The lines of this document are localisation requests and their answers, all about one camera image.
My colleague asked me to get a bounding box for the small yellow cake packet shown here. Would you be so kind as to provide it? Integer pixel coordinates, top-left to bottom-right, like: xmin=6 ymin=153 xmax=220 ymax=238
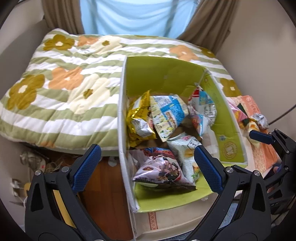
xmin=245 ymin=121 xmax=262 ymax=148

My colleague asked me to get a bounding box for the pink white candy bag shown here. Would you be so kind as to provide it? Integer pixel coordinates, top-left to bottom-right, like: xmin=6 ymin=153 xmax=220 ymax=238
xmin=228 ymin=102 xmax=245 ymax=122

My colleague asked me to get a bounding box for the light blue snack bag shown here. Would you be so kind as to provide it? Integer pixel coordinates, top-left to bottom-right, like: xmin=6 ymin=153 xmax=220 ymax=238
xmin=188 ymin=85 xmax=217 ymax=138

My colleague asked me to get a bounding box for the green white potato chip bag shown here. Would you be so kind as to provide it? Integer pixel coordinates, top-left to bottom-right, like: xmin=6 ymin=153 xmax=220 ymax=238
xmin=167 ymin=133 xmax=201 ymax=184

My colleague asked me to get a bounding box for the blue white snack bag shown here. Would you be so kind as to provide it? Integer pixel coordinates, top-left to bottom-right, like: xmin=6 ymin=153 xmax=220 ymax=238
xmin=150 ymin=94 xmax=189 ymax=142

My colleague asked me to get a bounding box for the purple cartoon snack bag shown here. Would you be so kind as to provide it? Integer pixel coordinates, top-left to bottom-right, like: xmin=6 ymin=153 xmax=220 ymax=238
xmin=129 ymin=147 xmax=196 ymax=191

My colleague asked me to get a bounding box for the gold foil snack bag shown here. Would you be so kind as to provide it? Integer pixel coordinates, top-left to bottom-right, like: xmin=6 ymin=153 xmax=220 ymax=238
xmin=126 ymin=90 xmax=156 ymax=148

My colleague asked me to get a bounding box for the silver grey snack bag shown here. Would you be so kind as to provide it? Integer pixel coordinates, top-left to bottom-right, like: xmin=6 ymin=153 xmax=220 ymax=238
xmin=250 ymin=113 xmax=269 ymax=130

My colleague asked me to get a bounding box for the dark green snack packet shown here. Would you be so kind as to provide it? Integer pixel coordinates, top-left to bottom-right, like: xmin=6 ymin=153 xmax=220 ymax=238
xmin=237 ymin=104 xmax=249 ymax=126

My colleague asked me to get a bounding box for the orange floral cloth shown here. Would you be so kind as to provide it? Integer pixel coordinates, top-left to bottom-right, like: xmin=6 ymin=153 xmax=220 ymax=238
xmin=227 ymin=95 xmax=279 ymax=174

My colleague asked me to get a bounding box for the white cloth table mat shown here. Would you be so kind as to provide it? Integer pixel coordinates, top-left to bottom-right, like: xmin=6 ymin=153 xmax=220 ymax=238
xmin=130 ymin=193 xmax=217 ymax=240

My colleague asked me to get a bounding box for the green cardboard box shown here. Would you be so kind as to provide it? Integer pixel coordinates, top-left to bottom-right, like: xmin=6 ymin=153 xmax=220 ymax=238
xmin=117 ymin=55 xmax=248 ymax=214

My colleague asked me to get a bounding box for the right brown curtain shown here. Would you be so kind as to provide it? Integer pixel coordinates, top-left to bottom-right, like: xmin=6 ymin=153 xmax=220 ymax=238
xmin=178 ymin=0 xmax=239 ymax=54

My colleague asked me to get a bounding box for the brown curtain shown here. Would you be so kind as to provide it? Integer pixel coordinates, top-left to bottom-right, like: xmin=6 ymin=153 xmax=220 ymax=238
xmin=42 ymin=0 xmax=84 ymax=35
xmin=178 ymin=0 xmax=239 ymax=54

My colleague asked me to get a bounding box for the floral striped quilt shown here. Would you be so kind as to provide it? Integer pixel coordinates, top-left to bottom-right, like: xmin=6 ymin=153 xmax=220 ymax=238
xmin=1 ymin=29 xmax=240 ymax=156

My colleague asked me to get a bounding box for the light blue hanging cloth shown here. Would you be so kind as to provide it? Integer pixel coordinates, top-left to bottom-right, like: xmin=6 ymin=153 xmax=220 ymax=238
xmin=80 ymin=0 xmax=200 ymax=39

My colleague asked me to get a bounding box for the grey bed headboard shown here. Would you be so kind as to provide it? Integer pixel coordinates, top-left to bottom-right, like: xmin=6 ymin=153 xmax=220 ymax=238
xmin=0 ymin=20 xmax=49 ymax=96

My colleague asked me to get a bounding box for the left brown curtain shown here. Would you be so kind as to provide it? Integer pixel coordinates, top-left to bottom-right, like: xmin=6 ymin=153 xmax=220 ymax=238
xmin=42 ymin=0 xmax=84 ymax=35

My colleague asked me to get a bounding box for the black curved cable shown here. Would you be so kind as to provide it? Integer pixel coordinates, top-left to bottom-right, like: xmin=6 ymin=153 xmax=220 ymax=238
xmin=268 ymin=104 xmax=296 ymax=126

